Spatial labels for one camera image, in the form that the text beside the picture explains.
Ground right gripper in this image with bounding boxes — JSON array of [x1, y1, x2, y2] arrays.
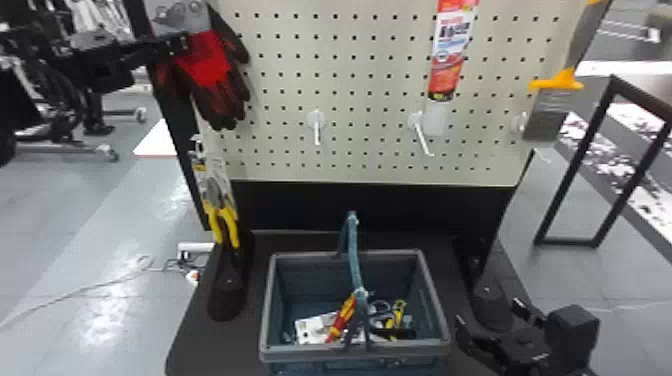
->
[[454, 296, 554, 376]]

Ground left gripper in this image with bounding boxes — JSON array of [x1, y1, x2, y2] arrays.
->
[[133, 31, 191, 68]]

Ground red black gloves pair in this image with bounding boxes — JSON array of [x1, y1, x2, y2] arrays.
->
[[142, 0, 252, 132]]

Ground yellow pliers on card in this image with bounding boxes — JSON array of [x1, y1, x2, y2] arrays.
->
[[187, 135, 243, 251]]

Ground white pegboard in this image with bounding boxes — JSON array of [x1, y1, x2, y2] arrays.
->
[[123, 0, 615, 333]]

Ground white tool card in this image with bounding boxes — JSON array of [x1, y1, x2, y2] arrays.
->
[[293, 311, 338, 346]]

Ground blue basket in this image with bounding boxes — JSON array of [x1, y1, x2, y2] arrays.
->
[[258, 210, 453, 376]]

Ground white power strip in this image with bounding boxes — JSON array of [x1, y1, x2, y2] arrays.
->
[[175, 240, 216, 286]]

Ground black side table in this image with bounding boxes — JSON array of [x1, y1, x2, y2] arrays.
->
[[533, 73, 672, 265]]

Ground red white sealant tube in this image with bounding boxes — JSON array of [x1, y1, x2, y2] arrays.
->
[[421, 0, 480, 139]]

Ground yellow handled scraper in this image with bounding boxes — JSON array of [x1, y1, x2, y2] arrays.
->
[[522, 0, 613, 143]]

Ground white cable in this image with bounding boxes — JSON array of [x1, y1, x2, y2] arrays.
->
[[0, 253, 182, 329]]

